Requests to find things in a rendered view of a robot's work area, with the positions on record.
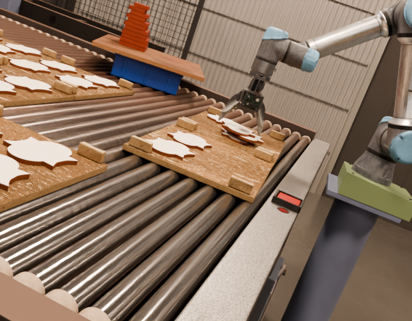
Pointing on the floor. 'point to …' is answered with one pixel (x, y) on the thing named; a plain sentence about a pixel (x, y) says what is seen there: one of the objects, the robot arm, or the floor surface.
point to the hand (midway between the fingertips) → (238, 128)
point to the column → (332, 256)
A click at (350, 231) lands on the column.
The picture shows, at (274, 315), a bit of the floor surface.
